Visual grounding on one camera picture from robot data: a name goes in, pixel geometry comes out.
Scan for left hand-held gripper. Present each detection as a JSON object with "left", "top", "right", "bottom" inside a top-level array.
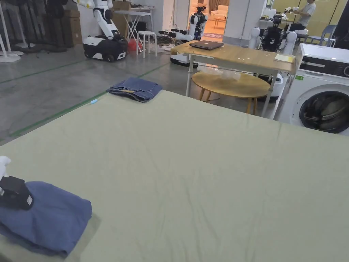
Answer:
[{"left": 0, "top": 156, "right": 35, "bottom": 211}]

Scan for dark blue garment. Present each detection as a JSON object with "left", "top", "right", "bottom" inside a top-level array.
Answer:
[{"left": 0, "top": 181, "right": 93, "bottom": 258}]

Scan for white floor stand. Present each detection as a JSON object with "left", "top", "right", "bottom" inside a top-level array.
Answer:
[{"left": 0, "top": 0, "right": 25, "bottom": 58}]

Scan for black floor stand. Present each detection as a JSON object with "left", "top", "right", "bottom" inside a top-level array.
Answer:
[{"left": 25, "top": 0, "right": 68, "bottom": 54}]

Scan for folded denim jeans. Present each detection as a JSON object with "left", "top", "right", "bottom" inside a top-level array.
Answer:
[{"left": 106, "top": 77, "right": 164, "bottom": 103}]

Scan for brown cardboard carton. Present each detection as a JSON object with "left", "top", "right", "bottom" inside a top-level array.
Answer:
[{"left": 63, "top": 9, "right": 83, "bottom": 48}]

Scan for bed with pale green sheet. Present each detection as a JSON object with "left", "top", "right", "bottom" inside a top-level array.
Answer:
[{"left": 0, "top": 89, "right": 349, "bottom": 262}]

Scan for white robot with black base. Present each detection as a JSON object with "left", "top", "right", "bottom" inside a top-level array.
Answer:
[{"left": 73, "top": 0, "right": 129, "bottom": 62}]

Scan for red bag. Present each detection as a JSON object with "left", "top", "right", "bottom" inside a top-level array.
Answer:
[{"left": 127, "top": 38, "right": 143, "bottom": 53}]

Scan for white round stool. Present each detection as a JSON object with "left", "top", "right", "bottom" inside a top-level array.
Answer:
[{"left": 137, "top": 30, "right": 158, "bottom": 59}]

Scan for white folding table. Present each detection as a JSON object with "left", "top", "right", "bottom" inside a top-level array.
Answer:
[{"left": 113, "top": 5, "right": 156, "bottom": 42}]

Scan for round low wooden table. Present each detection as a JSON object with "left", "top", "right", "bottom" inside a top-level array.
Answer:
[{"left": 191, "top": 70, "right": 272, "bottom": 115}]

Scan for white robot with black head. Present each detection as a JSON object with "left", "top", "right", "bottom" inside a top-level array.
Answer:
[{"left": 159, "top": 6, "right": 209, "bottom": 66}]

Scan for rectangular wooden table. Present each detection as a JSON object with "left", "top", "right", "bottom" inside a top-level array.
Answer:
[{"left": 170, "top": 40, "right": 297, "bottom": 120}]

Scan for white sofa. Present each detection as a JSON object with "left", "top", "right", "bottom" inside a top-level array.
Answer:
[{"left": 209, "top": 4, "right": 229, "bottom": 17}]

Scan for black-bodied robot with white arms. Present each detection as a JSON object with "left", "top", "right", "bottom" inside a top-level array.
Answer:
[{"left": 249, "top": 16, "right": 298, "bottom": 103}]

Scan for white washing machine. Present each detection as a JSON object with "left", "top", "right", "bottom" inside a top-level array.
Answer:
[{"left": 273, "top": 43, "right": 349, "bottom": 134}]

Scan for grey-blue plastic chair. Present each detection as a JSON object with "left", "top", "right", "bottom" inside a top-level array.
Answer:
[{"left": 307, "top": 25, "right": 338, "bottom": 49}]

